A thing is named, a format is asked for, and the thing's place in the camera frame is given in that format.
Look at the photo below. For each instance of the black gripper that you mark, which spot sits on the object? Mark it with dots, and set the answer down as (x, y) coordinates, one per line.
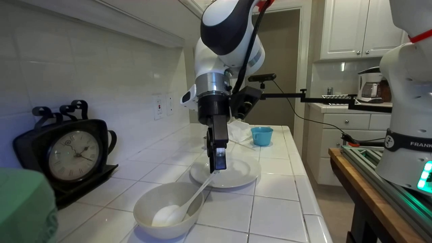
(213, 109)

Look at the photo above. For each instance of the white spoon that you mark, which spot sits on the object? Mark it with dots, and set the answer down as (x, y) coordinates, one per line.
(200, 191)

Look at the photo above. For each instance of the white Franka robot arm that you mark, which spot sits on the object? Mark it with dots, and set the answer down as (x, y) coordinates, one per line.
(224, 28)

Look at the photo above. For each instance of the grey bowl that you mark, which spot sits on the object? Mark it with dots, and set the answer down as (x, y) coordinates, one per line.
(149, 211)

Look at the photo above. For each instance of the crumpled white paper towel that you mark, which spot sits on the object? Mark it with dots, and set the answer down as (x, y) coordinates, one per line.
(240, 132)

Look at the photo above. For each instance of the teal measuring cup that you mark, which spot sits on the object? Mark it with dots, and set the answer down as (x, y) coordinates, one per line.
(262, 137)

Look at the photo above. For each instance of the white powder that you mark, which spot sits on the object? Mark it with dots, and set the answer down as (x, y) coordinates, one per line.
(159, 220)

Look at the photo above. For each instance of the white drawer base cabinet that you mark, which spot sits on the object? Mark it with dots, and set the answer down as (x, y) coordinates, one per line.
(346, 136)

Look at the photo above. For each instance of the black table clock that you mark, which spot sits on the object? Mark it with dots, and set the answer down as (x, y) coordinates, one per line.
(74, 156)

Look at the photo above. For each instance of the white cabinet above counter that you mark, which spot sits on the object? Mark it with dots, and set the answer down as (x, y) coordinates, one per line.
(112, 18)

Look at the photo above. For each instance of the wooden table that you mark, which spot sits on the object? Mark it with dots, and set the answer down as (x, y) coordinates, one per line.
(373, 198)

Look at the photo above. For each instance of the green topped container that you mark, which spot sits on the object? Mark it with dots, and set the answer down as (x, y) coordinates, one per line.
(22, 207)

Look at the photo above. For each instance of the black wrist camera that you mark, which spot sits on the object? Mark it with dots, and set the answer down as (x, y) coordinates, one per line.
(244, 102)

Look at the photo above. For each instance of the white light switch plate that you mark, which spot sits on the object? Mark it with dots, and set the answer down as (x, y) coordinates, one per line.
(169, 105)

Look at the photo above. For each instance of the white wall outlet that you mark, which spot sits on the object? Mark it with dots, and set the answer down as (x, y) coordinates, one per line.
(158, 107)

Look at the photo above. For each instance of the black stereo camera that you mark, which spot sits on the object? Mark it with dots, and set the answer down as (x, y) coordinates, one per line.
(265, 78)

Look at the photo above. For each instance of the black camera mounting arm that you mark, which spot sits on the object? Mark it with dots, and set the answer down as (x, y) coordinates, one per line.
(315, 98)

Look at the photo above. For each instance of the metal robot mounting rail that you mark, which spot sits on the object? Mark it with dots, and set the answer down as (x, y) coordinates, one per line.
(386, 180)

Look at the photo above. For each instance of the white panelled wall cabinets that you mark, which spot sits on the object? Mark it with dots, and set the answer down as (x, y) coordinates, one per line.
(359, 28)

